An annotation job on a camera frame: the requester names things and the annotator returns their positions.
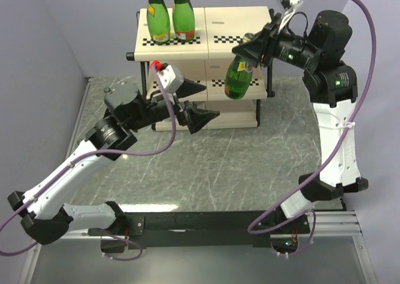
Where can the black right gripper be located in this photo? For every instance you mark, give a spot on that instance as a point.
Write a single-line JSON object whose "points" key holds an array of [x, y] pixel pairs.
{"points": [[265, 42]]}

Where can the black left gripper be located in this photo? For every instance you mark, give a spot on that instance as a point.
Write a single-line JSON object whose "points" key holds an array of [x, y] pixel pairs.
{"points": [[195, 118]]}

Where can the green Perrier bottle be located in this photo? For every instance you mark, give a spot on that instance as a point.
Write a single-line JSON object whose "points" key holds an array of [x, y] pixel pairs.
{"points": [[158, 21]]}

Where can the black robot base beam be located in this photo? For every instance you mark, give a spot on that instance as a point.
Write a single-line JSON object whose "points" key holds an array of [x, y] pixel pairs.
{"points": [[209, 228]]}

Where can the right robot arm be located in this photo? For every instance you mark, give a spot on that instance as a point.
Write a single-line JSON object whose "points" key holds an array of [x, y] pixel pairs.
{"points": [[333, 91]]}

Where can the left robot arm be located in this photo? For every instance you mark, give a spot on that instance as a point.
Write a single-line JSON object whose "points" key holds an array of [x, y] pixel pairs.
{"points": [[44, 209]]}

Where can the beige three-tier shelf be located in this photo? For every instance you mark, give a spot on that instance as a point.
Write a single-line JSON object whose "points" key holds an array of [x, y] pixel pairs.
{"points": [[205, 59]]}

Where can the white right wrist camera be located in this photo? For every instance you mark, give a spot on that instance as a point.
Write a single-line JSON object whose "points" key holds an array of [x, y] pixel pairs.
{"points": [[290, 8]]}

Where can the aluminium frame rail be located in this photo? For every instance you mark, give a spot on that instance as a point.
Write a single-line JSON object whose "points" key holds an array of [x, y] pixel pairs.
{"points": [[328, 224]]}

